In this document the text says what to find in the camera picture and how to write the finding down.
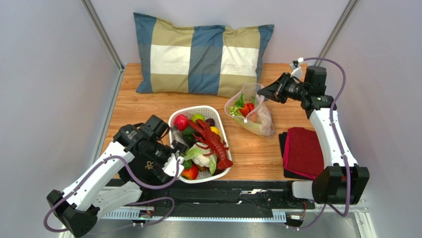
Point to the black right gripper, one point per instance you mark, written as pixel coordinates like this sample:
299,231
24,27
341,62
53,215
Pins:
281,87

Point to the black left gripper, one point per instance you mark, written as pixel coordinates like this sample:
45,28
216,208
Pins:
182,148

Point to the green orange mango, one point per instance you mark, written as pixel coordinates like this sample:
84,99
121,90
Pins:
187,164

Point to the clear pink zip top bag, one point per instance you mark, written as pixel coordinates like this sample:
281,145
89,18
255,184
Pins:
249,90

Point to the orange carrot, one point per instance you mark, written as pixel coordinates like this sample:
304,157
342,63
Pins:
245,110

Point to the green celery stalk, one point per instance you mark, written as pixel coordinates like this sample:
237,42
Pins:
250,121

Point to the white radish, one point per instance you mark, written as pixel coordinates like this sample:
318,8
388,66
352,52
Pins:
266,128

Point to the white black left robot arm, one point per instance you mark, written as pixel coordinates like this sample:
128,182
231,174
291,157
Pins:
72,204

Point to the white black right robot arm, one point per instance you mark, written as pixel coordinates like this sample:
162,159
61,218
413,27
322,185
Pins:
342,181

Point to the green cabbage leaf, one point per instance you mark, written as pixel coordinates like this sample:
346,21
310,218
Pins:
195,153

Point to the grey toy fish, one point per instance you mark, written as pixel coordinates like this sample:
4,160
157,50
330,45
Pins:
179,138

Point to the white cauliflower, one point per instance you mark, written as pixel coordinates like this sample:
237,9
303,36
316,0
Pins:
208,160

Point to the small orange fruit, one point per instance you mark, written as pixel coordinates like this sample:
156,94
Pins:
190,173

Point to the red apple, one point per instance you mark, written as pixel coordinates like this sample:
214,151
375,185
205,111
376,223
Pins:
181,122

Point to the red toy lobster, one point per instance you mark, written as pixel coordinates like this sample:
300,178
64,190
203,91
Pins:
212,142

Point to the green pear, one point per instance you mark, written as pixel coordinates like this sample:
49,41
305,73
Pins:
196,117

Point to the yellow bell pepper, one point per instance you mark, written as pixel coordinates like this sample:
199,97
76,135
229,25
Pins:
215,130

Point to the dark purple fruit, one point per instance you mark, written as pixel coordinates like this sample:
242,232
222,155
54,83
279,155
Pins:
210,122

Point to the black cap with logo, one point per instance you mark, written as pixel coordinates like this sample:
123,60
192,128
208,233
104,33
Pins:
147,170

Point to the dark red folded cloth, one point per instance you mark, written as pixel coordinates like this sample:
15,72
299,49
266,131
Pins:
305,153

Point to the checkered blue beige pillow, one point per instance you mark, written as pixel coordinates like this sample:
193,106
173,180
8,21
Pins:
210,59

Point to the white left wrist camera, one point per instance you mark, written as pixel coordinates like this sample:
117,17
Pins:
174,166

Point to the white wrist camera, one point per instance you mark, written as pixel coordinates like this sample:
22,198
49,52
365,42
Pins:
174,166
296,68

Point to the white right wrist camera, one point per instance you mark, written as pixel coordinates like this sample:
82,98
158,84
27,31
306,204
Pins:
296,68

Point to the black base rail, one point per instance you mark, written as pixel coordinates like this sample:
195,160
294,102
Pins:
216,200

